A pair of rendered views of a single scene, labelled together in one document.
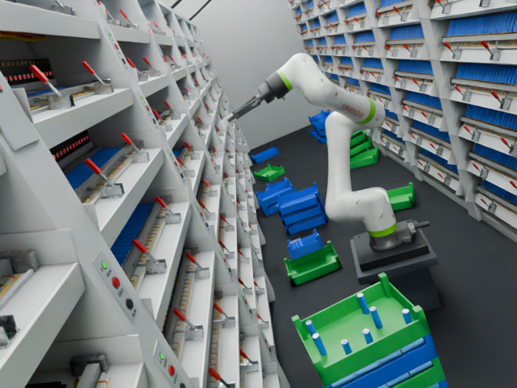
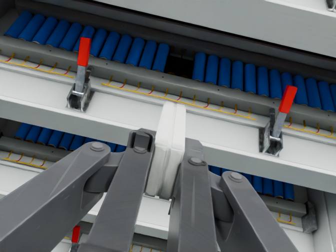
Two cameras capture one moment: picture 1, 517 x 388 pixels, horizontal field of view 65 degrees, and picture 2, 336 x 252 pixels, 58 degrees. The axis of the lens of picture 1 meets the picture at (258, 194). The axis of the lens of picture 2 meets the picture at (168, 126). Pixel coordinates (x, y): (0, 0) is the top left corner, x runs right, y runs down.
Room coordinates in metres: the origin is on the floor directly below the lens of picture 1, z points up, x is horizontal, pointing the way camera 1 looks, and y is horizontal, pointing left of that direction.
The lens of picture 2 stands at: (1.59, -0.15, 1.16)
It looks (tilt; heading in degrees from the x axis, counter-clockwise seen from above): 34 degrees down; 84
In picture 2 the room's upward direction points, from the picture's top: 14 degrees clockwise
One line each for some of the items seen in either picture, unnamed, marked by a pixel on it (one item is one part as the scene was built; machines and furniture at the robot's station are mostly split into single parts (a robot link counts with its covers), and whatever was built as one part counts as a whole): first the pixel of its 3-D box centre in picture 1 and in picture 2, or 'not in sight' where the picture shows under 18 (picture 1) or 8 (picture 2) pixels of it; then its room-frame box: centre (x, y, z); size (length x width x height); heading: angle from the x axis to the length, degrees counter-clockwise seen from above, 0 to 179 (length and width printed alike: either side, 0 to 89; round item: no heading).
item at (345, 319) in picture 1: (356, 325); not in sight; (0.89, -0.10, 0.52); 0.30 x 0.20 x 0.08; 94
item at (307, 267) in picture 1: (311, 262); not in sight; (2.06, -0.12, 0.04); 0.30 x 0.20 x 0.08; 85
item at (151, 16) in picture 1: (201, 137); not in sight; (2.68, 0.19, 0.87); 0.20 x 0.09 x 1.74; 85
